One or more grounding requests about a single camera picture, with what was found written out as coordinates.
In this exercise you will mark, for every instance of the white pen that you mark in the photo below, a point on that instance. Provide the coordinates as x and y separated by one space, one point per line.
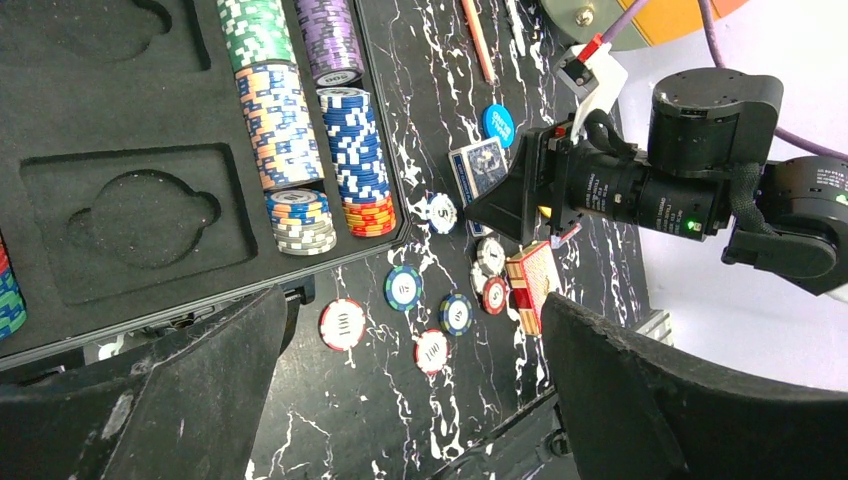
516 26

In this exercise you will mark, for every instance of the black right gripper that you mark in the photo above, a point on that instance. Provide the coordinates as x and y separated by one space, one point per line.
600 175

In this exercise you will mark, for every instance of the blue white 5 chip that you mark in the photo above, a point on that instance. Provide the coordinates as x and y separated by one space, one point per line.
442 214

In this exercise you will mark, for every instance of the purple chip stack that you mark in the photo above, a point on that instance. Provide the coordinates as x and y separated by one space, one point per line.
331 42

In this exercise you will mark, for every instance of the blue dealer button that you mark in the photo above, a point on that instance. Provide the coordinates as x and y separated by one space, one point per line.
497 123

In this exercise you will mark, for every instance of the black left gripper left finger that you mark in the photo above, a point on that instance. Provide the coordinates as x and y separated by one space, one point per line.
186 406

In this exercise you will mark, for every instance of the grey white chip stack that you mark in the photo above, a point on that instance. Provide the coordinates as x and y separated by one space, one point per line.
301 221

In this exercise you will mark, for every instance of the red poker card deck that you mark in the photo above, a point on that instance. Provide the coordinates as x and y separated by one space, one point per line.
533 274

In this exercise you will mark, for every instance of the grey white 1 chip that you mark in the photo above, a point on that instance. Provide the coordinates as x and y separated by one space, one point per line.
491 256

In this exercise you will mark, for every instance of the black poker set case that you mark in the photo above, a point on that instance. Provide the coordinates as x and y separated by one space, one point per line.
129 190

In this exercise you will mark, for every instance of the orange pencil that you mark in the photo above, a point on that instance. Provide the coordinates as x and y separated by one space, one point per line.
479 41

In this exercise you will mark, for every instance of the green blue 50 chip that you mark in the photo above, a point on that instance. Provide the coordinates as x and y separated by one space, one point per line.
455 314
403 288

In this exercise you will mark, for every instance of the red 5 chip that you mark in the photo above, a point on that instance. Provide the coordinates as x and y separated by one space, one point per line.
495 295

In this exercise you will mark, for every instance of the round drawer cabinet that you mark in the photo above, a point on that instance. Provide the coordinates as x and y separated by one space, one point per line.
656 23

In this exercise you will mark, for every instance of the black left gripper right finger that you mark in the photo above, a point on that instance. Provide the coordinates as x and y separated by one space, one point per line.
635 408

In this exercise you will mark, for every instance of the orange blue chip stack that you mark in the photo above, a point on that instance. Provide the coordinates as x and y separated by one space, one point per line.
279 124

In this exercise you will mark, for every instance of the blue poker card deck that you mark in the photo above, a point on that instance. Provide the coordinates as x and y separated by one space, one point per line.
477 168

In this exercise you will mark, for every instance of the orange red chip stack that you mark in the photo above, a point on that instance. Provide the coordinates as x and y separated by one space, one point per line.
370 219

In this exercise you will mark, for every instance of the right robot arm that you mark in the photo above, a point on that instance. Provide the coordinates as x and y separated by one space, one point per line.
705 169

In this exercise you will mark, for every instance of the red white 100 chip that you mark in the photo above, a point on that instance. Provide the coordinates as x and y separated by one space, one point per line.
431 351
342 324

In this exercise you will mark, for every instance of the blue white chip stack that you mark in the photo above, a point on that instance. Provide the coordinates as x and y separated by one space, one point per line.
355 146

